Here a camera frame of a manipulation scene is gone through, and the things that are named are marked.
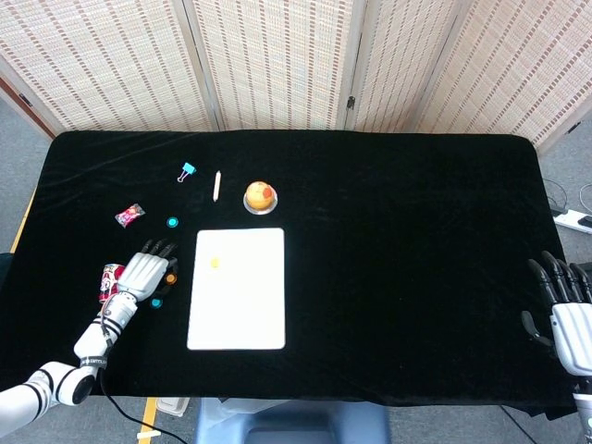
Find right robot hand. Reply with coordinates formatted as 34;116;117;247
521;250;592;376

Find white plastic box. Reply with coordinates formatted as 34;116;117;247
155;396;191;420

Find red drink can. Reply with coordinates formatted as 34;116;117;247
98;263;129;304

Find white rectangular board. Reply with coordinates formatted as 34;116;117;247
186;227;287;352

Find pink candy wrapper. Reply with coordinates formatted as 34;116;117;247
114;202;147;229

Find black floor cable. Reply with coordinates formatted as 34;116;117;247
542;178;571;215

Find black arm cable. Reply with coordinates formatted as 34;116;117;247
98;295;189;444

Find white power strip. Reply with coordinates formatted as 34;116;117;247
553;208;592;235

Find black velvet tablecloth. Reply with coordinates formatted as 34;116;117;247
0;129;578;420

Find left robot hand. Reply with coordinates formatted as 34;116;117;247
116;238;180;302

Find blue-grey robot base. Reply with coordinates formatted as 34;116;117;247
193;398;393;444

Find orange fruit jelly cup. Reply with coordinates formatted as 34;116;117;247
242;180;279;216

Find woven bamboo folding screen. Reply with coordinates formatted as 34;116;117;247
0;0;592;154

